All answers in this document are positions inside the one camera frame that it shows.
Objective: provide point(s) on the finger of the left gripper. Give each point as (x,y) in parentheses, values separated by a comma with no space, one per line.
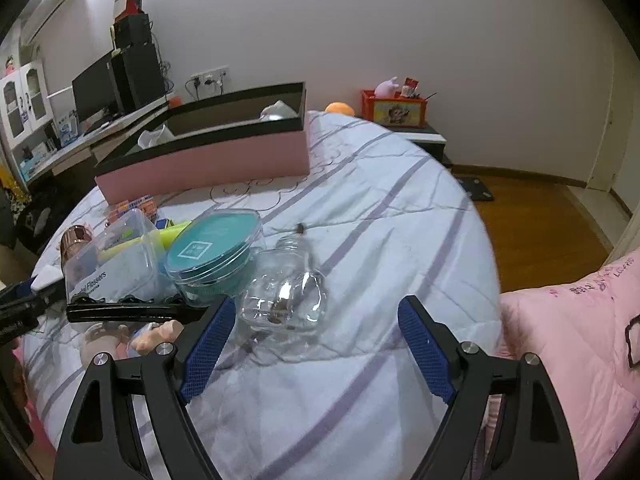
(133,310)

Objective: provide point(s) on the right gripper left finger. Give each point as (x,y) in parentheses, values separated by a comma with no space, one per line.
(101,438)

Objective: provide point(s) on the pink pig doll figure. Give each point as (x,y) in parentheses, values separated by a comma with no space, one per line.
(121,341)

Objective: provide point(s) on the clear dental flossers box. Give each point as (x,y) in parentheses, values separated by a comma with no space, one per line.
(136,271)

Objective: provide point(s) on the rose gold metal cup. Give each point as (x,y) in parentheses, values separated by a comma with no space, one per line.
(73,240)

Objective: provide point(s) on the yellow highlighter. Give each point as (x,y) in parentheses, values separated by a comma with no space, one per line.
(155,239)

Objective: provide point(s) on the teal round plastic container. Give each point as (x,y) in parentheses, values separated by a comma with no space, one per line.
(214,254)

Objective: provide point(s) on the clear glass bottle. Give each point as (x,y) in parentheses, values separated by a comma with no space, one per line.
(285,292)

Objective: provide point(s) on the black office chair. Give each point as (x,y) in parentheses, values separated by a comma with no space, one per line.
(31,218)

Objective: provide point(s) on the pink bed quilt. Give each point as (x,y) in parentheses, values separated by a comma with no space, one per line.
(587,336)

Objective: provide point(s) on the white desk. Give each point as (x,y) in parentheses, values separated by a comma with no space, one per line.
(84,144)

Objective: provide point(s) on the black floor scale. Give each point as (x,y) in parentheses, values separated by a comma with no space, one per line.
(475,189)

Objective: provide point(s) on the white glass door cabinet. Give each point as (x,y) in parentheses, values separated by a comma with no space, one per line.
(25,103)

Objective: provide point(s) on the black computer monitor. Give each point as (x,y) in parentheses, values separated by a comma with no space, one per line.
(94,95)

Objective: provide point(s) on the black computer tower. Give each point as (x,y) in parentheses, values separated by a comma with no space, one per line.
(136,77)

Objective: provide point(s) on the low black white cabinet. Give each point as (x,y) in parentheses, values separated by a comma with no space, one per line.
(429,140)

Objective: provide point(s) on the pink black storage box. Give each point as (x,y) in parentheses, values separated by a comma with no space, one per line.
(218,140)

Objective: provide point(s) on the red toy box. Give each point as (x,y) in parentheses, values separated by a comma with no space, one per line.
(395,112)

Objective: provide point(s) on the black speaker box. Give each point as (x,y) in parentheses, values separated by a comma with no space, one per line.
(132,30)

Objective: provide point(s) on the white air conditioner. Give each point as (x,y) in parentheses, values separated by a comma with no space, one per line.
(39,17)

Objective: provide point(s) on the pink plush toy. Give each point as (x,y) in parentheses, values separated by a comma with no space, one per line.
(387,89)

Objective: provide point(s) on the orange octopus plush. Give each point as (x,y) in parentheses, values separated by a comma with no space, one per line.
(340,108)

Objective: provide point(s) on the red white desk calendar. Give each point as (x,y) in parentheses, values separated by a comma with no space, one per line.
(124,8)

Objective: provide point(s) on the white wall power strip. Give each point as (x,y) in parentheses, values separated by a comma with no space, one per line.
(216,76)

